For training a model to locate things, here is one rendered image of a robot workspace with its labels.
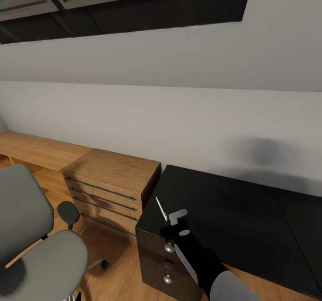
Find swivel chair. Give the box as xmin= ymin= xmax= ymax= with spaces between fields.
xmin=0 ymin=163 xmax=108 ymax=301

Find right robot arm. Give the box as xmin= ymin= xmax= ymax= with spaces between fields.
xmin=160 ymin=209 xmax=263 ymax=301

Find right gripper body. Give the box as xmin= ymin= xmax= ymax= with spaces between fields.
xmin=162 ymin=219 xmax=187 ymax=241

